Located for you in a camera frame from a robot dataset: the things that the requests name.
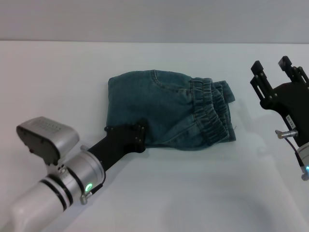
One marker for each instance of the blue denim shorts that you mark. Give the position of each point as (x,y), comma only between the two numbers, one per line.
(169,108)

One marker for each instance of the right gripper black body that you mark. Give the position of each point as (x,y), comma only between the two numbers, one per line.
(289,104)

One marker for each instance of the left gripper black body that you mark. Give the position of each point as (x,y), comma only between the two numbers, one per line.
(118,145)

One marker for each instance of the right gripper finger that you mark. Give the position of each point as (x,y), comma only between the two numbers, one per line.
(293,70)
(262,81)

